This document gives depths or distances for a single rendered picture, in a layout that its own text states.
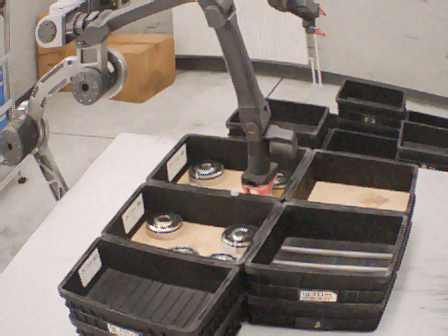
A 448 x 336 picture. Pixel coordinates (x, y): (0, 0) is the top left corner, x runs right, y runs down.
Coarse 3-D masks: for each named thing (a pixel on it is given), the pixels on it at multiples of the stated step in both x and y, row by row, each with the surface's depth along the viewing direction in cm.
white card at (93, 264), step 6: (96, 252) 182; (90, 258) 179; (96, 258) 182; (84, 264) 176; (90, 264) 179; (96, 264) 182; (84, 270) 176; (90, 270) 179; (96, 270) 182; (84, 276) 176; (90, 276) 179; (84, 282) 176
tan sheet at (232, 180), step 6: (186, 174) 233; (228, 174) 231; (234, 174) 231; (240, 174) 231; (180, 180) 230; (186, 180) 230; (228, 180) 228; (234, 180) 228; (240, 180) 227; (216, 186) 226; (222, 186) 225; (228, 186) 225; (234, 186) 225; (240, 186) 225; (252, 192) 221
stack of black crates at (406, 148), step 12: (408, 132) 314; (420, 132) 311; (432, 132) 308; (444, 132) 304; (408, 144) 314; (420, 144) 313; (432, 144) 311; (444, 144) 307; (408, 156) 291; (420, 156) 287; (432, 156) 284; (444, 156) 281; (432, 168) 287; (444, 168) 285
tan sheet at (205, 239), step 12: (144, 228) 207; (192, 228) 207; (204, 228) 206; (216, 228) 206; (132, 240) 202; (144, 240) 202; (156, 240) 202; (168, 240) 202; (180, 240) 202; (192, 240) 201; (204, 240) 201; (216, 240) 201; (204, 252) 196; (216, 252) 196; (228, 252) 195
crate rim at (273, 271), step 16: (304, 208) 193; (320, 208) 192; (336, 208) 190; (272, 224) 187; (400, 240) 172; (256, 272) 172; (272, 272) 170; (288, 272) 169; (304, 272) 167; (320, 272) 166; (336, 272) 165; (352, 272) 163
